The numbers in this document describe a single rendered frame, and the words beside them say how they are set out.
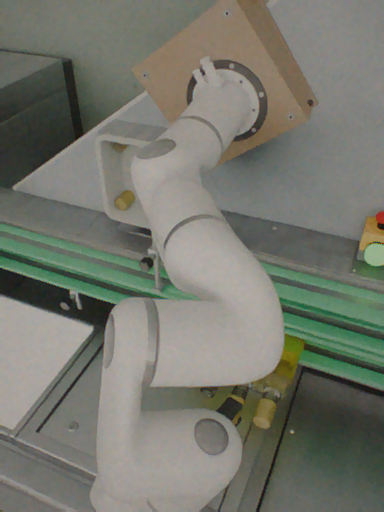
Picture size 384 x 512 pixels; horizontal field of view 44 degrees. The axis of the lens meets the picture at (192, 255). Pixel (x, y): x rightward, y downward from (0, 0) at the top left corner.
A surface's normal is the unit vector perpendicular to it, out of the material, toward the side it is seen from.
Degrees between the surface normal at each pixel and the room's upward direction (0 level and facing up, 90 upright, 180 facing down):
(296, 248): 90
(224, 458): 75
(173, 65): 5
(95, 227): 90
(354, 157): 0
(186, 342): 66
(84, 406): 90
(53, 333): 90
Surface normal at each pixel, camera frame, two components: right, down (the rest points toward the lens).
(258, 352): 0.32, 0.10
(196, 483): 0.27, 0.36
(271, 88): -0.37, 0.64
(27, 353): -0.01, -0.78
